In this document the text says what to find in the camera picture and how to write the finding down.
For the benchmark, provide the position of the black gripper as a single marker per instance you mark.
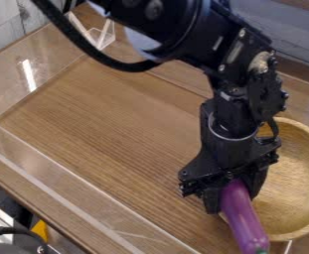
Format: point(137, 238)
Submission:
point(225, 159)

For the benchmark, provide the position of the purple toy eggplant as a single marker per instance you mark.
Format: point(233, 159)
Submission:
point(247, 229)

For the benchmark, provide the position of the brown wooden bowl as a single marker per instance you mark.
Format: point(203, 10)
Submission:
point(282, 204)

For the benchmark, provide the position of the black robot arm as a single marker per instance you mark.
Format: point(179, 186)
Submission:
point(203, 34)

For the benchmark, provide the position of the yellow black device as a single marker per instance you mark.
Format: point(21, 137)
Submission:
point(34, 238)

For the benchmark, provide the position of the clear acrylic corner bracket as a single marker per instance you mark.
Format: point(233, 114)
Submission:
point(100, 37)

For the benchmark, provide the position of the clear acrylic tray wall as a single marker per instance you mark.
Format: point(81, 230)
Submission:
point(94, 140)

